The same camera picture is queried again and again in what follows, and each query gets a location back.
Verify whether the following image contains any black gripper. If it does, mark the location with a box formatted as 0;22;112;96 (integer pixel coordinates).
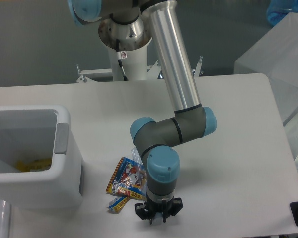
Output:
135;196;182;225

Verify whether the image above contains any clear plastic water bottle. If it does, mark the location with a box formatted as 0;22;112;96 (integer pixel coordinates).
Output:
131;147;145;171

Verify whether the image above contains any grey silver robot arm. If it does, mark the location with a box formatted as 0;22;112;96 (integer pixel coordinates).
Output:
68;0;217;221

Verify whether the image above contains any small crumpled blue wrapper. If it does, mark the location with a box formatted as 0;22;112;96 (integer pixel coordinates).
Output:
107;196;130;214

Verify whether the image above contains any translucent plastic storage box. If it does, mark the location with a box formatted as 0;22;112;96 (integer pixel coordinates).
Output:
234;13;298;172

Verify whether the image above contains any blue water jug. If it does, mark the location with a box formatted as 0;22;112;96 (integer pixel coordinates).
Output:
266;0;298;26

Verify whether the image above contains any metal clamp screw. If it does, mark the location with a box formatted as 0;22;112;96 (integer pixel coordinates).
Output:
192;56;204;77

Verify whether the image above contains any white trash can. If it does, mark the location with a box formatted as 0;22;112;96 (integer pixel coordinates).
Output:
0;105;83;209

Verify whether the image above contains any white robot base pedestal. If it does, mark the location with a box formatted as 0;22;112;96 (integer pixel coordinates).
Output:
107;40;151;79

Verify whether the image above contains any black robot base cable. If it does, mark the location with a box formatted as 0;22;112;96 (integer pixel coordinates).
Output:
115;39;128;81

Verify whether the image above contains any blue cartoon snack bag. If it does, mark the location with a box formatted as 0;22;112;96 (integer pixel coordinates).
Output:
106;157;145;200

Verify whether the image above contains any white mounting bracket frame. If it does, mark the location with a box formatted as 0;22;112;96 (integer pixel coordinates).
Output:
76;60;164;83

